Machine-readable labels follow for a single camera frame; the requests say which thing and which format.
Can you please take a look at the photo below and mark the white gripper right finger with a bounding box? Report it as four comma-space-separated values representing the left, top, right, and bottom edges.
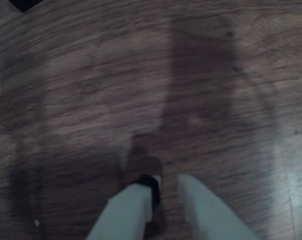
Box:
177, 174, 262, 240

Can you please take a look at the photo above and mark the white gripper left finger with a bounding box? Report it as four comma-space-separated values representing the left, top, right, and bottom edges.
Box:
85, 174, 164, 240

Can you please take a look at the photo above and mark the flat black box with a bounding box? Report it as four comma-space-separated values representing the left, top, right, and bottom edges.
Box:
7, 0, 46, 13

